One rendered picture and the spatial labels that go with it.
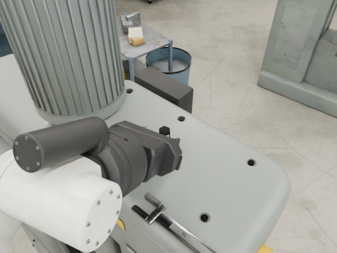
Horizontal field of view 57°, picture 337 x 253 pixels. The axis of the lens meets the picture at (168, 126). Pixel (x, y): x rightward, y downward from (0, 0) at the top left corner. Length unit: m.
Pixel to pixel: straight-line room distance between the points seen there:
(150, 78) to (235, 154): 0.53
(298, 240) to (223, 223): 2.27
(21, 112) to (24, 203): 0.65
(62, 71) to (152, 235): 0.31
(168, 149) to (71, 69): 0.23
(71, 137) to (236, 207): 0.31
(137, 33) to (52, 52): 2.55
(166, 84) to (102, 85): 0.43
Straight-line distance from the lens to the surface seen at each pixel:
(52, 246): 1.31
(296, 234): 2.78
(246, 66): 4.34
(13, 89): 1.04
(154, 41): 3.07
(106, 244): 0.89
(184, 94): 0.97
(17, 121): 0.93
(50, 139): 0.28
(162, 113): 0.65
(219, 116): 3.47
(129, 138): 0.38
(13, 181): 0.31
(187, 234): 0.48
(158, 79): 1.03
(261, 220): 0.52
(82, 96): 0.60
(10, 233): 0.37
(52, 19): 0.53
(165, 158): 0.44
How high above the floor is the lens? 2.33
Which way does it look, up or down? 45 degrees down
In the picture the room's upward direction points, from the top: straight up
